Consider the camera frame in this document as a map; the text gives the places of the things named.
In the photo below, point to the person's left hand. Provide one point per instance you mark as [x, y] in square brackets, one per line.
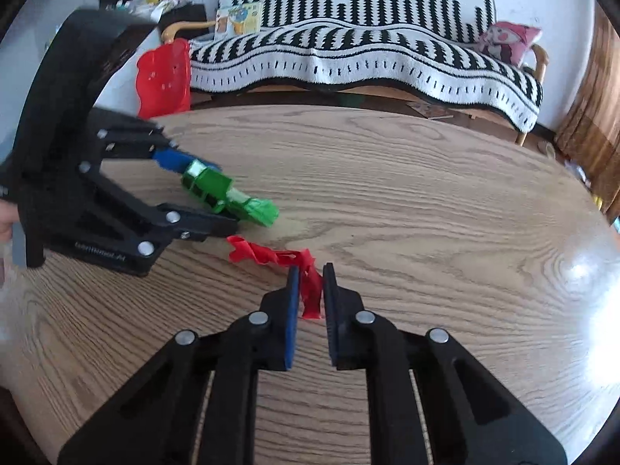
[6, 223]

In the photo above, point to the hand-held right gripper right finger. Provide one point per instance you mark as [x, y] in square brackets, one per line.
[329, 319]

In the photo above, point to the sofa with checkered cover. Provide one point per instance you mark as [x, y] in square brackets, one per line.
[363, 53]

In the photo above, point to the brown curtain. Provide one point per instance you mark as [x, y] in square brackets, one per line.
[591, 121]

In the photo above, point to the wooden sofa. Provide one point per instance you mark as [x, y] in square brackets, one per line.
[533, 92]

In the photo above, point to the pink printed pillow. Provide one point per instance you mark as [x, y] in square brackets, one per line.
[508, 43]

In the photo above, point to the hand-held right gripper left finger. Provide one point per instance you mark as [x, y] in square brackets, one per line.
[292, 319]

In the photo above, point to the colourful picture book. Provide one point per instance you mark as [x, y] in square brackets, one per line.
[238, 18]

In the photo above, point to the red plastic chair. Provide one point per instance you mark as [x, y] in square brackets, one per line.
[164, 77]

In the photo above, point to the black cabinet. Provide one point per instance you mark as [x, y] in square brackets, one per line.
[191, 14]

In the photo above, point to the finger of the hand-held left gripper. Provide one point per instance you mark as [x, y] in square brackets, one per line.
[169, 159]
[193, 223]

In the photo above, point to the red torn wrapper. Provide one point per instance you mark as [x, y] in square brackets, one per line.
[271, 254]

